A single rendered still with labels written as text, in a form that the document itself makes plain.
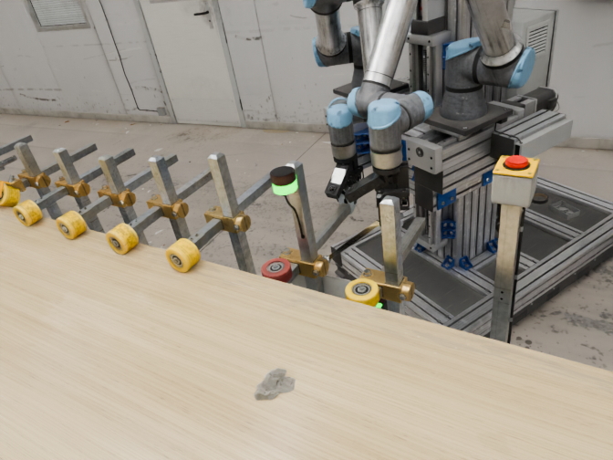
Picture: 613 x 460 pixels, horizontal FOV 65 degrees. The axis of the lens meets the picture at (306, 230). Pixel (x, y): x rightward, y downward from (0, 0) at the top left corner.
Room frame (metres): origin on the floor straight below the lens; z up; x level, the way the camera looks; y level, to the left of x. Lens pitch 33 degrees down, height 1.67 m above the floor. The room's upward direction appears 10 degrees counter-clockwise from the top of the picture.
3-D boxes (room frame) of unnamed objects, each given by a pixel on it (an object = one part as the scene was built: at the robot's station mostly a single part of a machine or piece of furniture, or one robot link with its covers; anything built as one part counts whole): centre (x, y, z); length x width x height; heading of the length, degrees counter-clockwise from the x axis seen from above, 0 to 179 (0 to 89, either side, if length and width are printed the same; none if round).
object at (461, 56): (1.50, -0.59, 1.21); 0.13 x 0.12 x 0.14; 38
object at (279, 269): (1.02, 0.10, 0.85); 0.08 x 0.08 x 0.11
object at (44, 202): (1.74, 0.81, 0.95); 0.50 x 0.04 x 0.04; 144
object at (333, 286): (1.08, -0.03, 0.75); 0.26 x 0.01 x 0.10; 54
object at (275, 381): (0.64, 0.12, 0.91); 0.09 x 0.07 x 0.02; 111
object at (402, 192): (1.05, -0.23, 1.07); 0.09 x 0.08 x 0.12; 74
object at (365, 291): (0.87, -0.11, 0.85); 0.08 x 0.08 x 0.11
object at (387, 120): (1.05, -0.23, 1.23); 0.09 x 0.08 x 0.11; 128
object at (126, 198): (1.53, 0.63, 0.95); 0.14 x 0.06 x 0.05; 54
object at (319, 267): (1.09, 0.02, 0.85); 0.14 x 0.06 x 0.05; 54
